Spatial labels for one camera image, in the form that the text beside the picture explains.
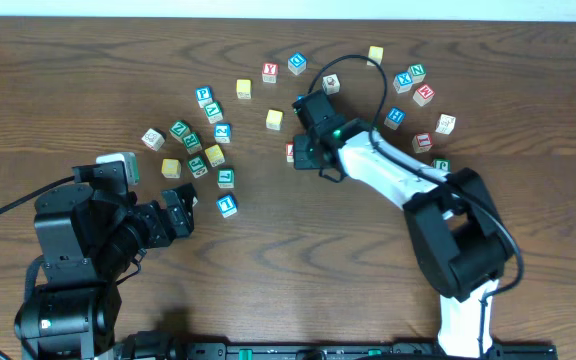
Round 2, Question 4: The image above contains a blue P block left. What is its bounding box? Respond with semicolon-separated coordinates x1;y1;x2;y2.
195;86;214;108

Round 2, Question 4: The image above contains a blue H block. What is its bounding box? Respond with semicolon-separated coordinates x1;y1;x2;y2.
384;107;406;130

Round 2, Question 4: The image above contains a red A block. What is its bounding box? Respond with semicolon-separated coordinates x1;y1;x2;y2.
286;142;294;163

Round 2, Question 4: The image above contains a green j block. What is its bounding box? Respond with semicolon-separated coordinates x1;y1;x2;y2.
432;158;451;172
187;155;208;178

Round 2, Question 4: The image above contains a white block right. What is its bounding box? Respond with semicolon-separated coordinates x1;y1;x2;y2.
435;114;456;135

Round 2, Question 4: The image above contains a green J block left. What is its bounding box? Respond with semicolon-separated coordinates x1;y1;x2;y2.
187;155;208;178

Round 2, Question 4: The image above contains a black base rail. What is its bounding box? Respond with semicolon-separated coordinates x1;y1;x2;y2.
112;329;558;360

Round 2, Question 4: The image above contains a blue Q block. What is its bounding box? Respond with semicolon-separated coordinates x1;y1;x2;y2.
288;52;307;76

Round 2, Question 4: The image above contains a blue T block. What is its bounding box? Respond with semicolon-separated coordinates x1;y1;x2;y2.
216;194;238;218

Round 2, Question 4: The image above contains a yellow block near R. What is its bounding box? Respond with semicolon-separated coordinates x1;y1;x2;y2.
205;144;225;167

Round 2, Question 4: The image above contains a yellow G block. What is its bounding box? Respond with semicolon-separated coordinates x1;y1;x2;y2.
161;158;182;179

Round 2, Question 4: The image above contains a green R block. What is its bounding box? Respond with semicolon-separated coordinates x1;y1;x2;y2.
182;132;202;155

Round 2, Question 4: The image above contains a yellow block top left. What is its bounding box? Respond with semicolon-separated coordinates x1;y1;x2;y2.
236;79;252;99

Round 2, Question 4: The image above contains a green Z block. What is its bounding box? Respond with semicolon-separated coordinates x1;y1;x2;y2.
169;120;191;142

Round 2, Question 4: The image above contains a red I block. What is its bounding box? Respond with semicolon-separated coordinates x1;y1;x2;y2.
412;133;433;153

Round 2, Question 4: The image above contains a yellow block top right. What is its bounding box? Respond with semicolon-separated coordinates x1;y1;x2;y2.
367;46;384;66

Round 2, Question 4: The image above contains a green J block right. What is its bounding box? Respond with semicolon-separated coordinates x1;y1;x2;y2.
432;158;451;172

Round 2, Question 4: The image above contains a red M block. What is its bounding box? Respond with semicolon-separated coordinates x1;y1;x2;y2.
413;84;435;107

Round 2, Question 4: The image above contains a green V block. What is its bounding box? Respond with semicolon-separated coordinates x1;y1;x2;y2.
204;102;224;124

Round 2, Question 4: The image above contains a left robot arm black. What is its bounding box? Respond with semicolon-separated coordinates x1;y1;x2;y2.
14;161;197;359

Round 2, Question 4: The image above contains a yellow block centre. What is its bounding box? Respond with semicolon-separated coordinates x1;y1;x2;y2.
266;109;283;131

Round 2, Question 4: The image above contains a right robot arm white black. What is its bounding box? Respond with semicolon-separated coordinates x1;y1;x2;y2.
294;115;522;359

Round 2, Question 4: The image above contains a blue 2 block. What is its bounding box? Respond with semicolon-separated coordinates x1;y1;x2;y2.
214;124;232;144

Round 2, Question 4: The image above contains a white block red U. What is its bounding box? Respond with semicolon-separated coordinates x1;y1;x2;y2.
141;128;165;151

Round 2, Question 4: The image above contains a red Y block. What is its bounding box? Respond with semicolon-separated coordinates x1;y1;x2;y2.
262;62;279;83

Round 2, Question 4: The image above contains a green N block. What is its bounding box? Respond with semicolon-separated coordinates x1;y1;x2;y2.
408;64;427;84

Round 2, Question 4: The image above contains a blue X block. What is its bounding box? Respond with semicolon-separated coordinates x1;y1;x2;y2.
393;72;414;94

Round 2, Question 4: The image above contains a white picture block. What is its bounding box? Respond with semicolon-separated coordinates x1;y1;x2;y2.
322;74;341;95

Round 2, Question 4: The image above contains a green 7 block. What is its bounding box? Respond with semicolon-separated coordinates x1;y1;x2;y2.
217;169;235;189

